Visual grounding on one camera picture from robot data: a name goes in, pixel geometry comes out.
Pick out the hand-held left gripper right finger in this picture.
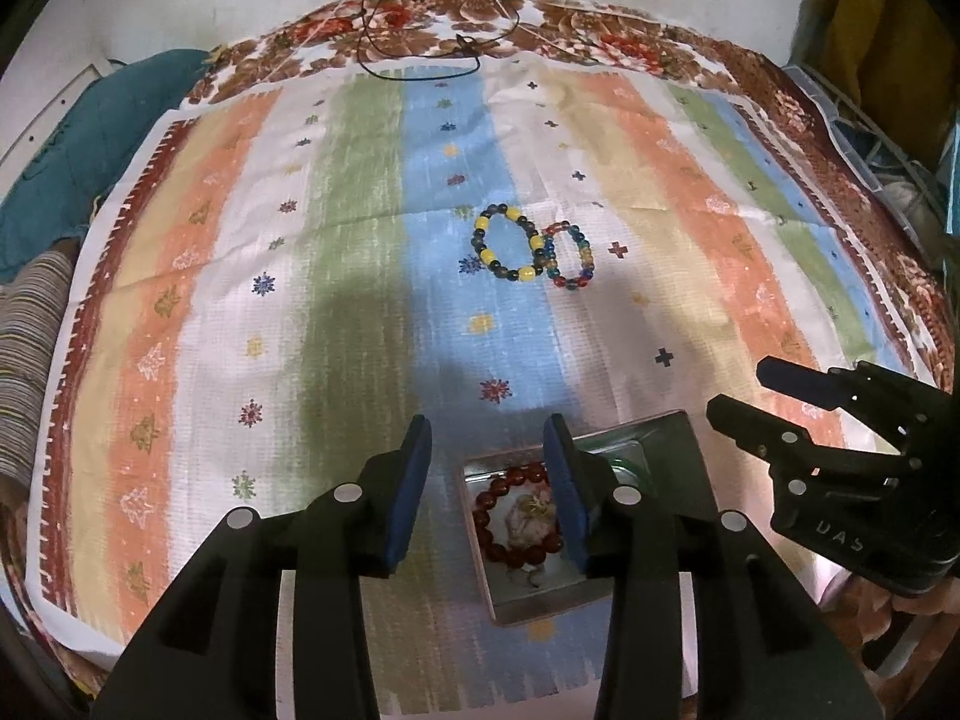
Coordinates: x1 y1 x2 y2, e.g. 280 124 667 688
541 412 886 720

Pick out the pale plastic crate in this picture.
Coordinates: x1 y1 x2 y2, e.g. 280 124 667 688
786 58 960 257

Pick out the multicolour glass bead bracelet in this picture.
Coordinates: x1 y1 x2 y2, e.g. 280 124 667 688
541 220 598 293

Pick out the thin black cable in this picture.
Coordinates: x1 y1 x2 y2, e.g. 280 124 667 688
358 0 527 81

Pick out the grey striped rolled cloth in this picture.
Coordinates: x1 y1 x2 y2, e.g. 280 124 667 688
0 250 77 482

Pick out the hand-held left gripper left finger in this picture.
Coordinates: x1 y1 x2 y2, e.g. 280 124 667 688
90 414 434 720

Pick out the silver metal tin box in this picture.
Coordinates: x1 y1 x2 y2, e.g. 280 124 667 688
457 409 722 626

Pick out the teal pillow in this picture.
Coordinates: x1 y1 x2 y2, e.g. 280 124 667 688
0 48 215 283

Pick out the mustard yellow garment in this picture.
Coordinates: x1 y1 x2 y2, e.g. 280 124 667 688
816 0 960 92

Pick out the white flower bead bracelet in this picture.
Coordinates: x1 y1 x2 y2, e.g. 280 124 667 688
503 490 561 550

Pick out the striped pastel cloth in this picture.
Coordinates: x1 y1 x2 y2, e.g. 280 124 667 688
26 52 953 718

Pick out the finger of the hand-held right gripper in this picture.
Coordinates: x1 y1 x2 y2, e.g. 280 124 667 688
755 356 865 411
706 392 824 467

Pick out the yellow and black bead bracelet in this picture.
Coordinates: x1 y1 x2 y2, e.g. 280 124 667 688
470 202 546 285

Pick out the dark red bead bracelet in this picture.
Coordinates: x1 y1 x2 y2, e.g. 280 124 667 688
472 463 572 568

